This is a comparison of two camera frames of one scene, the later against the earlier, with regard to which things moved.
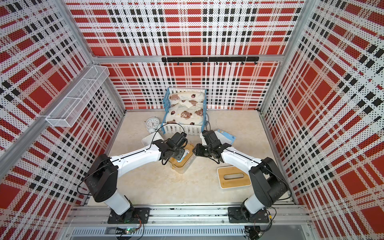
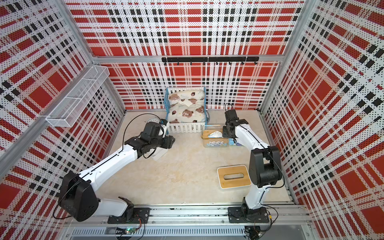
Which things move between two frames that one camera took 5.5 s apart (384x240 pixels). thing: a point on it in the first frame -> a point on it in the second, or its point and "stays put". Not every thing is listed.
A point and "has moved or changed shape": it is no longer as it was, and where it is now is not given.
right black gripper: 199,150 -> 225,132
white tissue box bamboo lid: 232,176 stays put
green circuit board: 130,230 stays put
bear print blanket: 178,114 stays put
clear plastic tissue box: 181,167 has moved or changed shape
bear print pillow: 186,96 stays put
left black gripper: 179,156 -> 168,142
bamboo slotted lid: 174,162 has moved or changed shape
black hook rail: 204,59 stays put
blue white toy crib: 185,111 stays put
